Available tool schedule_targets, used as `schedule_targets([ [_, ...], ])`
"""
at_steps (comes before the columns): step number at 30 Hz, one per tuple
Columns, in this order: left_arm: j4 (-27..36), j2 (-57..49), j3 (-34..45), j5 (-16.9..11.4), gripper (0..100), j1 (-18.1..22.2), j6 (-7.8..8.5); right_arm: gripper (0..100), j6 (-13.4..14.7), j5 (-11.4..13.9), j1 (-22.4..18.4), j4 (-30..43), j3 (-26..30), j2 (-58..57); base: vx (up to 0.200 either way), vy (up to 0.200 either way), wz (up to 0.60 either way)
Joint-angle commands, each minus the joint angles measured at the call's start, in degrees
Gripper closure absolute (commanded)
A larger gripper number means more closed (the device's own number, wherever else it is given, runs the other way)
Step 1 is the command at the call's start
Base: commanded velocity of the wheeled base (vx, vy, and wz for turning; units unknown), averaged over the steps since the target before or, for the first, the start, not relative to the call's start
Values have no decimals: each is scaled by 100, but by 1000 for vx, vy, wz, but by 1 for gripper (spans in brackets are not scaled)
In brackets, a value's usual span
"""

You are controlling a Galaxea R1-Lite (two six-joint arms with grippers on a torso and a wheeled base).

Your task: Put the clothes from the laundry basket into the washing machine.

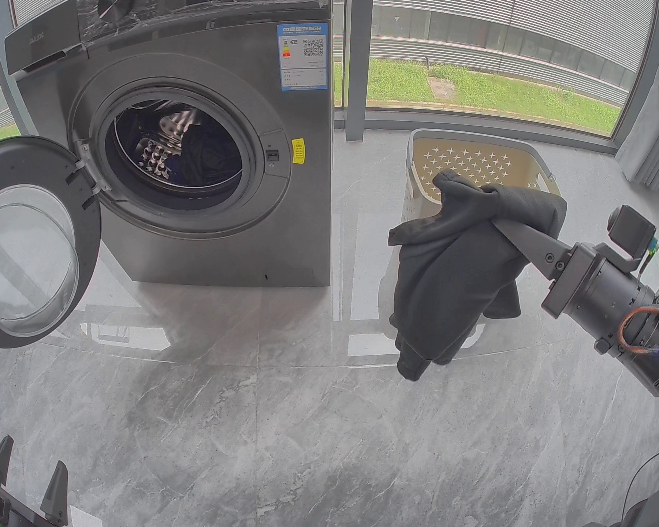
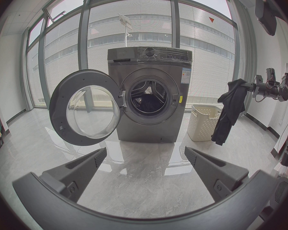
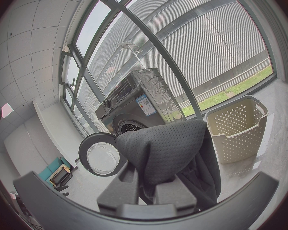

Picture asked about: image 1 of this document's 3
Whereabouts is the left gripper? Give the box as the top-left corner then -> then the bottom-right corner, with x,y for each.
0,435 -> 70,527

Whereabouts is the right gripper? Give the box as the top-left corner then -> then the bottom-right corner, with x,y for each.
496,218 -> 659,359

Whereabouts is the black garment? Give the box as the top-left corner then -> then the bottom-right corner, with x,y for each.
388,170 -> 568,382

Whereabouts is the cream laundry basket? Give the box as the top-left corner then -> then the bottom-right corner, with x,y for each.
403,127 -> 562,319

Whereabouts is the grey washing machine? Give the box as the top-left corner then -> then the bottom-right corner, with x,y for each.
4,0 -> 336,287

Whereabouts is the washing machine door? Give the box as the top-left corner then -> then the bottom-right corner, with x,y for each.
0,135 -> 111,349

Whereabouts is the heap of dark clothes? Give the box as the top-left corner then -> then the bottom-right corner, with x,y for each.
136,110 -> 243,186

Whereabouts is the grey curtain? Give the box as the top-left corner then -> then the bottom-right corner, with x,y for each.
614,0 -> 659,192
0,0 -> 40,137

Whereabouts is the window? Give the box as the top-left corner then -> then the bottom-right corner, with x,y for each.
0,0 -> 659,156

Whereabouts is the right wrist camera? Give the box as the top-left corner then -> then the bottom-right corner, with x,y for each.
595,204 -> 659,274

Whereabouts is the black cable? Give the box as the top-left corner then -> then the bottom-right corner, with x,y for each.
626,446 -> 659,521

